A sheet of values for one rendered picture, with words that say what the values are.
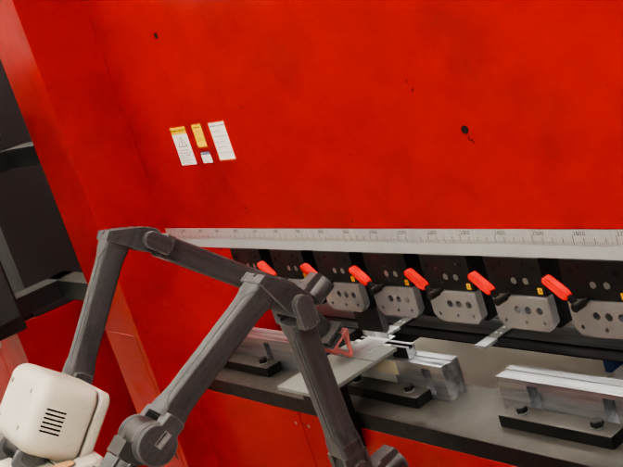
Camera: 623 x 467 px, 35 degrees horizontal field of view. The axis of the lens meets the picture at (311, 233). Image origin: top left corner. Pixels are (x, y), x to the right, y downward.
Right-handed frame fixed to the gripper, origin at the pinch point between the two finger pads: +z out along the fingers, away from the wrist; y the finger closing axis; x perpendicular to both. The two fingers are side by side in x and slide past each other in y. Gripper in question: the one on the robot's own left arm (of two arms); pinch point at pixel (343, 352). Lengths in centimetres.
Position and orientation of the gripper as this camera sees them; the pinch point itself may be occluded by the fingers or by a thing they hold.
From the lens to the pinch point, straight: 258.2
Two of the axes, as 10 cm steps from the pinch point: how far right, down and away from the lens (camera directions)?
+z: 6.1, 6.5, 4.5
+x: -5.3, 7.6, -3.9
